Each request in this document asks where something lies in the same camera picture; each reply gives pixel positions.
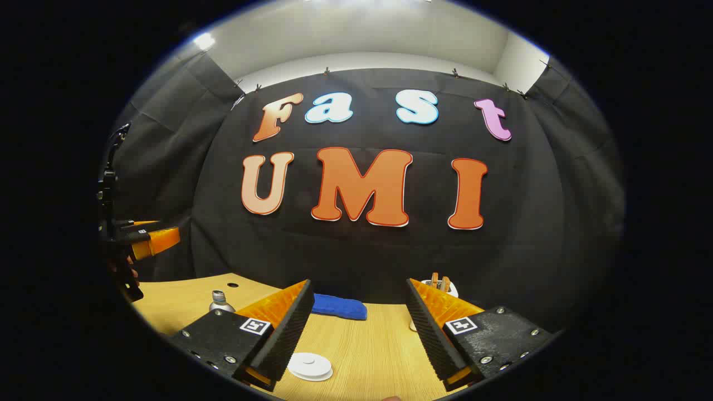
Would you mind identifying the blue folded towel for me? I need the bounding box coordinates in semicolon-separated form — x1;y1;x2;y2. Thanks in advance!
312;294;368;321

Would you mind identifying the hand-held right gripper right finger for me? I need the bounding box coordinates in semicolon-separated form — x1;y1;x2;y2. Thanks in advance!
405;278;559;393

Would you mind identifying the white toaster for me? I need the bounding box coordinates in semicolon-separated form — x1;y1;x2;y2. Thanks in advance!
409;278;460;332

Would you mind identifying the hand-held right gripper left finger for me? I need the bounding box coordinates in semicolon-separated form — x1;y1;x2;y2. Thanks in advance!
167;278;316;392

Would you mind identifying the silver metal water bottle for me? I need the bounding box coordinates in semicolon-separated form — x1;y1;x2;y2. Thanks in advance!
209;290;236;314

